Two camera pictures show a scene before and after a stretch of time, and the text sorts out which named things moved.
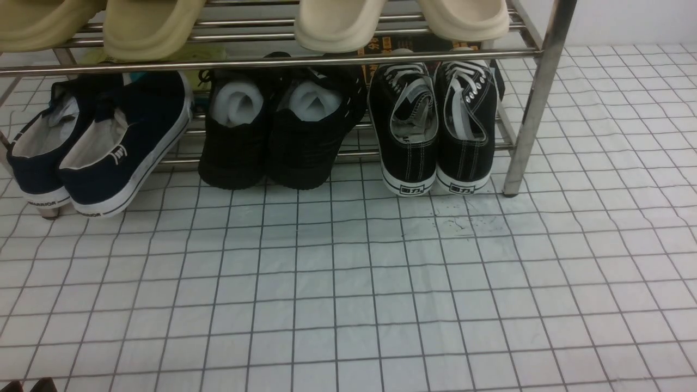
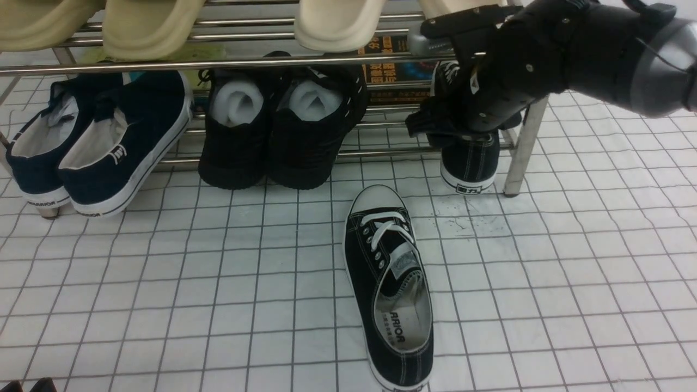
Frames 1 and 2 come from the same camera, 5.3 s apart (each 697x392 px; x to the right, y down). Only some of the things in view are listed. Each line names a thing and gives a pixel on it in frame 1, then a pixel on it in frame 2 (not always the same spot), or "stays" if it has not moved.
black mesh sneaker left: [235, 154] stays
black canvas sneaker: [404, 114] to [391, 280]
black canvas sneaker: [466, 95] stays
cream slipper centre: [336, 25] stays
